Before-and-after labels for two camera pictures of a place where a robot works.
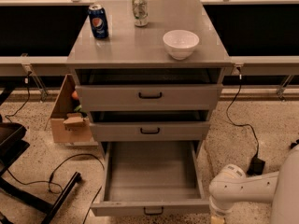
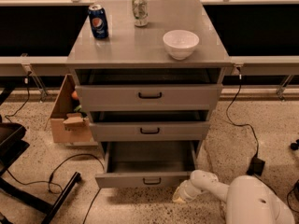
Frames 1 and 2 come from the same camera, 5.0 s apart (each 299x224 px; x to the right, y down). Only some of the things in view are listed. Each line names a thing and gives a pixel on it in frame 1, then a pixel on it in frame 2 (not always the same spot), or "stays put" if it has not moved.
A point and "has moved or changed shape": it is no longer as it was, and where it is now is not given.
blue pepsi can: [98, 21] stays put
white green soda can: [139, 8] stays put
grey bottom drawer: [152, 178] has moved or changed shape
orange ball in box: [74, 94] stays put
